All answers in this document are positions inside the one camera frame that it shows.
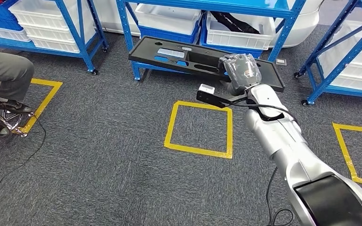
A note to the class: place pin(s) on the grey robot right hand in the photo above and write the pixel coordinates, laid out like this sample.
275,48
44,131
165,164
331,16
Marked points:
243,70

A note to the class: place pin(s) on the black plastic mounting plate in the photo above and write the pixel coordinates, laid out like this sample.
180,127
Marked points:
143,51

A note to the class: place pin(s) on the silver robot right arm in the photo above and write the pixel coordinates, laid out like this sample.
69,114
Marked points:
277,134

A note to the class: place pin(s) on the black part in crate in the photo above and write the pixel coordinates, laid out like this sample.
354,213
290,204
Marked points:
234,23

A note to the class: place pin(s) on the blue metal shelf rack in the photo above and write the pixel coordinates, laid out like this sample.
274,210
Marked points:
231,7
324,81
84,56

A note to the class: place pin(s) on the blue plastic crate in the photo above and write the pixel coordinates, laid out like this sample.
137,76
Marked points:
0,15
231,52
168,36

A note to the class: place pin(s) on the metal floor outlet plate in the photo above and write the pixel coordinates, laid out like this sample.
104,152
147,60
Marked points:
281,61

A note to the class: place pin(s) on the yellow floor tape square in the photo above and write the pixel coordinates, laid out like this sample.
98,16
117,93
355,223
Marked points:
199,105
343,146
46,81

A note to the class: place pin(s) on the person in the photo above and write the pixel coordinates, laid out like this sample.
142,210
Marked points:
6,75

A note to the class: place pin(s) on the chrome wheeled stool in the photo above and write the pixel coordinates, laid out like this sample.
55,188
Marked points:
6,123

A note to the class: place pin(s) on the wrist camera with black bracket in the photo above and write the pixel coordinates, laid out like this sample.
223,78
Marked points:
206,89

